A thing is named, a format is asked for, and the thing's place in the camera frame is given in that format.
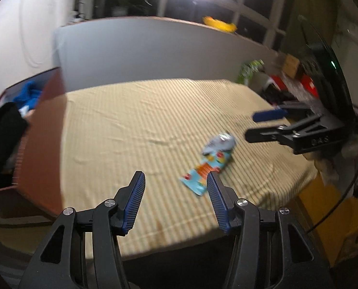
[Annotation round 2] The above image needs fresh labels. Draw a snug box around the black fuzzy garment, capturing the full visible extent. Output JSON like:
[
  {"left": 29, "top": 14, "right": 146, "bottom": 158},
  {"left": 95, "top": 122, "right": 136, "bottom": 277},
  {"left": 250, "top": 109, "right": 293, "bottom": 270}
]
[{"left": 0, "top": 102, "right": 29, "bottom": 189}]

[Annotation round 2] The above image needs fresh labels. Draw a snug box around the black cable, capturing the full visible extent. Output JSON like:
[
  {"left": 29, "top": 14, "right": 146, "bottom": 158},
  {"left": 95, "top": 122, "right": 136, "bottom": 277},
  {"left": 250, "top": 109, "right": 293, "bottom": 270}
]
[{"left": 305, "top": 105, "right": 358, "bottom": 234}]

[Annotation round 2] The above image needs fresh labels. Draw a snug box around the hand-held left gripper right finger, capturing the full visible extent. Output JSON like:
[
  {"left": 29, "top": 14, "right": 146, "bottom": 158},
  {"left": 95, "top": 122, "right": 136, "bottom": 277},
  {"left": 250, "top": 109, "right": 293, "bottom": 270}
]
[{"left": 207, "top": 173, "right": 331, "bottom": 289}]

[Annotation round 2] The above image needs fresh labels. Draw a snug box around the red packet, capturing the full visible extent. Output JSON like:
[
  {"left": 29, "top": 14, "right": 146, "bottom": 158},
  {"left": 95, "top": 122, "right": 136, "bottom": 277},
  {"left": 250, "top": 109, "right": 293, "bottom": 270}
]
[{"left": 299, "top": 75, "right": 319, "bottom": 98}]

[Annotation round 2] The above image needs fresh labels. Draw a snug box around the yellow object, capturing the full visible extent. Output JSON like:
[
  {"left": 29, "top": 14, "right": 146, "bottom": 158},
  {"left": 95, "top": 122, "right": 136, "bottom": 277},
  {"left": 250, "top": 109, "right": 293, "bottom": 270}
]
[{"left": 202, "top": 16, "right": 239, "bottom": 33}]

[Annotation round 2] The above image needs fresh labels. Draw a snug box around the small brown cardboard box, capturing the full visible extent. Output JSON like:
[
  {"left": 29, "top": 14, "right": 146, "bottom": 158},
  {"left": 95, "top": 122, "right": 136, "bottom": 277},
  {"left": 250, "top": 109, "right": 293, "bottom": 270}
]
[{"left": 282, "top": 54, "right": 300, "bottom": 78}]

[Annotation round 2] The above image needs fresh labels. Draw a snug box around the striped beige blanket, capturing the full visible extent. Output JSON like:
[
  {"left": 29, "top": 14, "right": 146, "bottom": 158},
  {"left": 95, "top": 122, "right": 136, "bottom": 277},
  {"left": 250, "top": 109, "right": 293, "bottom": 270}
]
[{"left": 59, "top": 78, "right": 318, "bottom": 262}]

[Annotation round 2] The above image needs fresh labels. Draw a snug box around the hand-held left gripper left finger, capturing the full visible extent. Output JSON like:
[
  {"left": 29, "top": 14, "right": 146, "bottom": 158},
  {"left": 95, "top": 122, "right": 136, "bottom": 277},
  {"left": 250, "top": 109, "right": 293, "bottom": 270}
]
[{"left": 21, "top": 171, "right": 146, "bottom": 289}]

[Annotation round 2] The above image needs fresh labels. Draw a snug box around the red-brown cardboard box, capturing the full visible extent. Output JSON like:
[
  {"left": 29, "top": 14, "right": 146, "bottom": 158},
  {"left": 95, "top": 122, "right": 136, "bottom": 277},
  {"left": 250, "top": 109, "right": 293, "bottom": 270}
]
[{"left": 0, "top": 66, "right": 69, "bottom": 221}]

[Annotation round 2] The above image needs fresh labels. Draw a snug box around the blue cloth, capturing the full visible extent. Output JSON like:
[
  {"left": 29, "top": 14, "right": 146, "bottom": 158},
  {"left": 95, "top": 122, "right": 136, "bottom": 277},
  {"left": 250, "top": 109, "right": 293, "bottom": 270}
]
[{"left": 13, "top": 81, "right": 47, "bottom": 110}]

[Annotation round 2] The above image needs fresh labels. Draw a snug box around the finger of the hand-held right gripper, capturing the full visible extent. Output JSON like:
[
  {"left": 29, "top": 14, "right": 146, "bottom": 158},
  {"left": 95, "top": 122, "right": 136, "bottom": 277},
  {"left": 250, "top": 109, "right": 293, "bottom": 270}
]
[
  {"left": 245, "top": 114, "right": 323, "bottom": 144},
  {"left": 252, "top": 102, "right": 317, "bottom": 124}
]

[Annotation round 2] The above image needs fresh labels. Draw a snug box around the yellow cabinet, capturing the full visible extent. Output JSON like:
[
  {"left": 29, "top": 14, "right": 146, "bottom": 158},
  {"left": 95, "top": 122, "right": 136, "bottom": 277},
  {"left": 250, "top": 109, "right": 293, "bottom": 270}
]
[{"left": 297, "top": 171, "right": 358, "bottom": 267}]

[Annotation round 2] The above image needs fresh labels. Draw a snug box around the green packet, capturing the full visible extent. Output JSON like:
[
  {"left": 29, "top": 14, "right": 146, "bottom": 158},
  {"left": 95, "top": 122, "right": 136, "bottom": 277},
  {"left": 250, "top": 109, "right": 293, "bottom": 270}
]
[{"left": 237, "top": 59, "right": 265, "bottom": 85}]

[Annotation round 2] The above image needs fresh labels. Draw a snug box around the colourful snack packet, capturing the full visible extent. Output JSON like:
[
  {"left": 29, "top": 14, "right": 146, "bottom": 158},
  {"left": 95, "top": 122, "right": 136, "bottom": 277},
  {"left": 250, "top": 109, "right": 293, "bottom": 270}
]
[{"left": 180, "top": 132, "right": 237, "bottom": 197}]

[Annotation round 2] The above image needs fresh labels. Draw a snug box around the white window frame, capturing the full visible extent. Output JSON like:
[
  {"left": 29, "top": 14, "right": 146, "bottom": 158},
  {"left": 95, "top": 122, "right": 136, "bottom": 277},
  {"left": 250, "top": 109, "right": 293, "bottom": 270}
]
[{"left": 77, "top": 0, "right": 306, "bottom": 52}]

